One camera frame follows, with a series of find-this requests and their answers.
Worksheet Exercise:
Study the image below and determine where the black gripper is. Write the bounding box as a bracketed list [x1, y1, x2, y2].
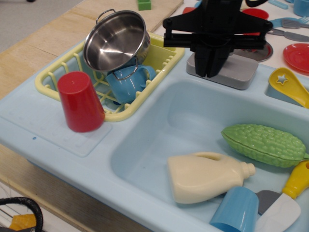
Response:
[163, 0, 272, 78]

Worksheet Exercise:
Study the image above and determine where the grey toy faucet with lever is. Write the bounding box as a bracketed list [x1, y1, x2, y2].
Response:
[186, 52, 259, 90]

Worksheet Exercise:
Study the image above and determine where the yellow dish rack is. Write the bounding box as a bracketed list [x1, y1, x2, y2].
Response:
[34, 33, 184, 122]

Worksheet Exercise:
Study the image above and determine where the steel pot lid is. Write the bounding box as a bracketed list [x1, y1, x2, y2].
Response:
[234, 42, 273, 62]

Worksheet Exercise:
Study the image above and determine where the red lying cup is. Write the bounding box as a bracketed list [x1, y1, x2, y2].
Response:
[183, 7, 196, 14]

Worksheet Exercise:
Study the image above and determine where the red upright cup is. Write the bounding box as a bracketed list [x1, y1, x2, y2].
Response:
[242, 8, 269, 20]

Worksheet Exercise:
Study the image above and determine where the yellow star spoon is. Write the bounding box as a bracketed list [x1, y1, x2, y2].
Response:
[268, 67, 309, 109]

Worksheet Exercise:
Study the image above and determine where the grey toy fork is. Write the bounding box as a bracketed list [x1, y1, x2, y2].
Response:
[281, 19, 309, 29]

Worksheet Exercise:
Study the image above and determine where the grey toy knife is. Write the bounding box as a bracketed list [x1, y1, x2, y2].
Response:
[267, 29, 309, 43]

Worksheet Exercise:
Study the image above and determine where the red plate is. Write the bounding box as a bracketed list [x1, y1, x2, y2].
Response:
[283, 43, 309, 73]

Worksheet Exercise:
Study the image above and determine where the green toy block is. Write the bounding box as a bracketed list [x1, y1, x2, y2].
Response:
[137, 0, 152, 11]

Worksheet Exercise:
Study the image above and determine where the blue mug in rack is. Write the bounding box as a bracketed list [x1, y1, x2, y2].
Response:
[105, 65, 156, 104]

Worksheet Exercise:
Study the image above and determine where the stainless steel pot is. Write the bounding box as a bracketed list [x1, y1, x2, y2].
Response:
[83, 9, 151, 72]

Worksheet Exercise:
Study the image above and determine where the blue cup at back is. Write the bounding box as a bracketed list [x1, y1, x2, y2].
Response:
[293, 0, 309, 16]

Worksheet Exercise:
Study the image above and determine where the green toy bitter gourd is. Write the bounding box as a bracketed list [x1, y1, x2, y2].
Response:
[221, 124, 309, 168]

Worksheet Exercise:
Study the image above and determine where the cream toy detergent bottle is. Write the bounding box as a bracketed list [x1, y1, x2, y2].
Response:
[167, 152, 255, 204]

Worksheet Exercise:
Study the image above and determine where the light blue toy sink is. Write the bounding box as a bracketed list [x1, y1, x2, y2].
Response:
[0, 45, 309, 232]

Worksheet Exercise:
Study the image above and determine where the red upturned plastic cup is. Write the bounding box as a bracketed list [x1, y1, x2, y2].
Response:
[57, 71, 105, 132]

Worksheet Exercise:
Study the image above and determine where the grey toy spatula piece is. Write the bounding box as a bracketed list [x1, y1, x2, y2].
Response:
[256, 190, 281, 215]

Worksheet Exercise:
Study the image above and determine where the blue cup in basin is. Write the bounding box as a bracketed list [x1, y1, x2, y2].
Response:
[210, 187, 259, 232]

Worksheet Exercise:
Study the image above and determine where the yellow cloth piece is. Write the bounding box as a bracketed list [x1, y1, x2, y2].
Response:
[9, 214, 36, 231]

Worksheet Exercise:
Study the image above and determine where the yellow handled white toy knife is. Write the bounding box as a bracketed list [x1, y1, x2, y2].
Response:
[255, 160, 309, 232]

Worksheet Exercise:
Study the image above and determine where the black braided cable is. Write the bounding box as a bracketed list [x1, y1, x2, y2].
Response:
[0, 197, 43, 232]

